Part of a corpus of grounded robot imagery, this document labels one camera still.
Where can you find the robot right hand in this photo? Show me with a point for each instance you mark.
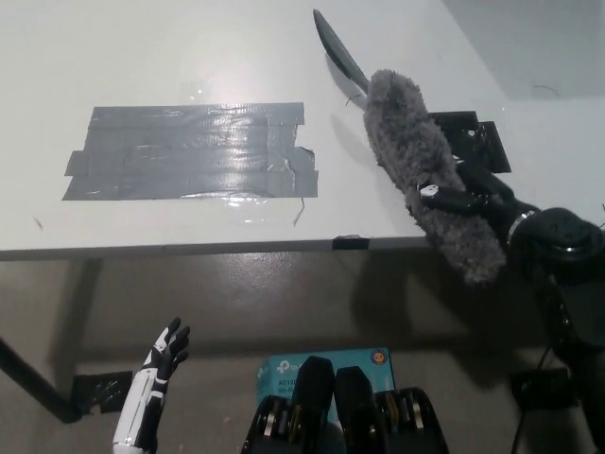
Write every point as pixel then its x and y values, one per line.
pixel 482 194

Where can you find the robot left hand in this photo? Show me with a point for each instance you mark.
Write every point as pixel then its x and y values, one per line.
pixel 167 350

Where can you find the grey fluffy duster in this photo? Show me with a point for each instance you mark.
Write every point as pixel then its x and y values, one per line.
pixel 416 161

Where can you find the black robot body blocks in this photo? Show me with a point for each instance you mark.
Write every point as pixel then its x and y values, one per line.
pixel 352 416

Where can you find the black square tape patch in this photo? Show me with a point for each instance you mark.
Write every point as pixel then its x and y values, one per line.
pixel 477 137

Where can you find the black floor tape patch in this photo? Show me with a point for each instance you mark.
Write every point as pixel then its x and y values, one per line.
pixel 101 390

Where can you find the teal router box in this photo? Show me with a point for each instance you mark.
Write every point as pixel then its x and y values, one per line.
pixel 283 371

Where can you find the black metal table leg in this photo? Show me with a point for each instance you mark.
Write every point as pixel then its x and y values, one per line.
pixel 33 373

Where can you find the small black tape piece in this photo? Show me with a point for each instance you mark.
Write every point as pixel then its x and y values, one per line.
pixel 350 242

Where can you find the grey duct tape patch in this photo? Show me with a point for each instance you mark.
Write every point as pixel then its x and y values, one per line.
pixel 189 151

